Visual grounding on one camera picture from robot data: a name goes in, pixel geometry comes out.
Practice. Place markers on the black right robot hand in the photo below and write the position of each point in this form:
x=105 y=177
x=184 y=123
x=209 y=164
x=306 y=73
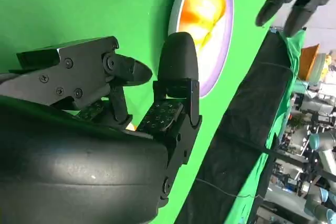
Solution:
x=78 y=169

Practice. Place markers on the lilac plate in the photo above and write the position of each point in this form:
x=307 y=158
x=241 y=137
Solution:
x=218 y=58

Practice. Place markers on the black fabric barrier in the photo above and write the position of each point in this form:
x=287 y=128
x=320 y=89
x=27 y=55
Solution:
x=246 y=108

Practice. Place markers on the green table cloth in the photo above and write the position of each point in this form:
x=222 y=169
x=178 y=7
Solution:
x=78 y=3

